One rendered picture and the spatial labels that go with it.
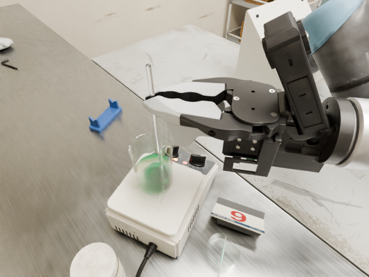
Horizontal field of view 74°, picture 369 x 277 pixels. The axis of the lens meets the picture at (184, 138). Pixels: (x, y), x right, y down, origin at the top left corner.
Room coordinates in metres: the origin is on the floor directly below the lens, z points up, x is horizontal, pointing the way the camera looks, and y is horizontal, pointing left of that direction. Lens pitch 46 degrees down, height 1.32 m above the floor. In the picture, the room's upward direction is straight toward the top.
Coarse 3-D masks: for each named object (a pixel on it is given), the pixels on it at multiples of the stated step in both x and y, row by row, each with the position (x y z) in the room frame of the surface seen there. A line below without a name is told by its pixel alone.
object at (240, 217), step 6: (216, 210) 0.21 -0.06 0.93; (222, 210) 0.21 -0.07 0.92; (228, 210) 0.22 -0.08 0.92; (234, 210) 0.22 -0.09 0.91; (228, 216) 0.20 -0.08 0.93; (234, 216) 0.20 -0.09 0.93; (240, 216) 0.20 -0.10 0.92; (246, 216) 0.21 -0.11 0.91; (240, 222) 0.18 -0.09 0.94; (246, 222) 0.19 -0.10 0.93; (252, 222) 0.19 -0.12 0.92; (258, 222) 0.19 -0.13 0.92; (258, 228) 0.17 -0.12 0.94
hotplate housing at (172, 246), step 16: (208, 176) 0.26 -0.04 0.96; (192, 208) 0.19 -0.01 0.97; (112, 224) 0.18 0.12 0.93; (128, 224) 0.17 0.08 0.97; (192, 224) 0.19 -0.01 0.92; (144, 240) 0.16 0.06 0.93; (160, 240) 0.14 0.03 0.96; (176, 240) 0.14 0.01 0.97; (144, 256) 0.13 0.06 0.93; (176, 256) 0.14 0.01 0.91
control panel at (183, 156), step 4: (180, 152) 0.34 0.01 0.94; (184, 152) 0.34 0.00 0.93; (180, 156) 0.32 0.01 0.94; (184, 156) 0.32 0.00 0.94; (188, 156) 0.32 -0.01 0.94; (176, 160) 0.29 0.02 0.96; (180, 160) 0.30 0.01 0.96; (184, 160) 0.30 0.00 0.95; (188, 160) 0.30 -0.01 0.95; (208, 160) 0.32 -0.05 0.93; (184, 164) 0.29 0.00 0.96; (188, 164) 0.29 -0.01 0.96; (208, 164) 0.30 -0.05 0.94; (212, 164) 0.30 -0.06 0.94; (192, 168) 0.27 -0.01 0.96; (196, 168) 0.28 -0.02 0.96; (200, 168) 0.28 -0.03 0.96; (204, 168) 0.28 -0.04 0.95; (208, 168) 0.28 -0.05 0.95; (204, 172) 0.27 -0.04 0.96; (208, 172) 0.27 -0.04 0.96
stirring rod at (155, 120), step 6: (150, 66) 0.23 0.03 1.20; (150, 72) 0.22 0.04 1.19; (150, 78) 0.22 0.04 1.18; (150, 84) 0.22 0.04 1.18; (150, 90) 0.22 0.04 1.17; (150, 96) 0.22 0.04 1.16; (156, 120) 0.22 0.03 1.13; (156, 126) 0.22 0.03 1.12; (156, 132) 0.22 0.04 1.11; (156, 138) 0.22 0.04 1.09; (156, 144) 0.22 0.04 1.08; (162, 156) 0.22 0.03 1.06; (162, 162) 0.22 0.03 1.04
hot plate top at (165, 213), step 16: (128, 176) 0.24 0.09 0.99; (176, 176) 0.24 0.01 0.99; (192, 176) 0.24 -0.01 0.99; (128, 192) 0.21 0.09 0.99; (176, 192) 0.21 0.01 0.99; (192, 192) 0.21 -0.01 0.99; (112, 208) 0.18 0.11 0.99; (128, 208) 0.18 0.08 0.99; (144, 208) 0.18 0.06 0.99; (160, 208) 0.18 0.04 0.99; (176, 208) 0.18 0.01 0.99; (144, 224) 0.16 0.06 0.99; (160, 224) 0.16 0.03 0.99; (176, 224) 0.16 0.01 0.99
